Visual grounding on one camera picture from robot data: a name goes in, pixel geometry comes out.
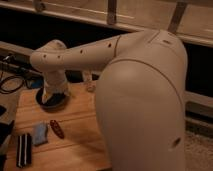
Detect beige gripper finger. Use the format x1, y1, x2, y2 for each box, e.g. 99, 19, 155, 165
42, 91, 50, 102

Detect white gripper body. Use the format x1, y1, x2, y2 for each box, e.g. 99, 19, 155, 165
43, 70, 69, 97

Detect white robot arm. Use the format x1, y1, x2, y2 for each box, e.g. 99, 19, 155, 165
30, 30, 187, 171

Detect black ceramic bowl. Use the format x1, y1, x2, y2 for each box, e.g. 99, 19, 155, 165
36, 88, 67, 108

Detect blue object behind table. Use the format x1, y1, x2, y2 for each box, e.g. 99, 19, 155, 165
29, 78, 44, 89

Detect clear plastic bottle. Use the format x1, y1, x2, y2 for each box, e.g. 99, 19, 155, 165
82, 70, 95, 92

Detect blue cloth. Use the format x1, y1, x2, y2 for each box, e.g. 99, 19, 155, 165
33, 123, 48, 146

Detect black white striped block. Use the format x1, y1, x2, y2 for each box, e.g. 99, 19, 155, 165
16, 133, 32, 168

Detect black object at left edge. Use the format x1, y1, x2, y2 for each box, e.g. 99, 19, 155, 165
0, 105, 14, 171

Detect wooden cutting board table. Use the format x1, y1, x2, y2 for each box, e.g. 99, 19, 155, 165
4, 83, 110, 171

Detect black cable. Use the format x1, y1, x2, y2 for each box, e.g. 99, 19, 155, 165
0, 61, 28, 95

